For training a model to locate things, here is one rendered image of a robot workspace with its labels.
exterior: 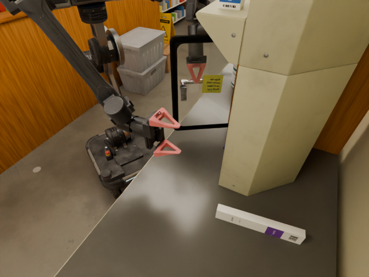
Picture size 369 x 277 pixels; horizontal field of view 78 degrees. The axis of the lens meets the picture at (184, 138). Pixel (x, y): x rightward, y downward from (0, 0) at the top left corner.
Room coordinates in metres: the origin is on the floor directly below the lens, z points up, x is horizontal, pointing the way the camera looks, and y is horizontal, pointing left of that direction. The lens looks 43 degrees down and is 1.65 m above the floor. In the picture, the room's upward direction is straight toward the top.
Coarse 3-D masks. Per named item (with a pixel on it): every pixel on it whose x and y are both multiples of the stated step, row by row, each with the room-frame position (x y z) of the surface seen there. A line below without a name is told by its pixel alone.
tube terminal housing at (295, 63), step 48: (288, 0) 0.47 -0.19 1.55; (336, 0) 0.47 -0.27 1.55; (288, 48) 0.46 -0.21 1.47; (336, 48) 0.49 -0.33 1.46; (240, 96) 0.50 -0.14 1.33; (288, 96) 0.46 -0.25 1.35; (336, 96) 0.51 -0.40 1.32; (240, 144) 0.49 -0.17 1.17; (288, 144) 0.48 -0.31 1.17; (240, 192) 0.47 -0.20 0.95
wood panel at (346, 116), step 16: (368, 48) 0.70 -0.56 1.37; (368, 64) 0.69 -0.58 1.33; (352, 80) 0.70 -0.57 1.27; (368, 80) 0.68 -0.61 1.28; (352, 96) 0.69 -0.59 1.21; (368, 96) 0.67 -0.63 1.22; (336, 112) 0.70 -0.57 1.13; (352, 112) 0.68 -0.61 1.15; (336, 128) 0.68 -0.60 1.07; (352, 128) 0.66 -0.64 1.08; (320, 144) 0.69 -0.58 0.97; (336, 144) 0.67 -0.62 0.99
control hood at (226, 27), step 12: (216, 0) 0.66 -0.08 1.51; (204, 12) 0.55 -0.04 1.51; (216, 12) 0.55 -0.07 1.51; (228, 12) 0.55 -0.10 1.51; (240, 12) 0.55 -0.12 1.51; (204, 24) 0.55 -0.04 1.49; (216, 24) 0.53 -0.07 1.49; (228, 24) 0.52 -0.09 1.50; (240, 24) 0.51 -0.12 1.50; (216, 36) 0.53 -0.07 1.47; (228, 36) 0.52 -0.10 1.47; (240, 36) 0.51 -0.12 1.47; (228, 48) 0.52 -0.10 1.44; (240, 48) 0.51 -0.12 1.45; (228, 60) 0.52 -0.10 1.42
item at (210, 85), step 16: (192, 48) 0.76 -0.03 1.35; (208, 48) 0.77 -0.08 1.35; (192, 64) 0.76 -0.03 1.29; (208, 64) 0.77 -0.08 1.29; (224, 64) 0.77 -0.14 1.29; (192, 80) 0.76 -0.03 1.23; (208, 80) 0.77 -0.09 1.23; (224, 80) 0.77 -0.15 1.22; (192, 96) 0.76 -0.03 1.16; (208, 96) 0.77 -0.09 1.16; (224, 96) 0.77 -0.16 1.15; (192, 112) 0.76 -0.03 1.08; (208, 112) 0.77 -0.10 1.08; (224, 112) 0.78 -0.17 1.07
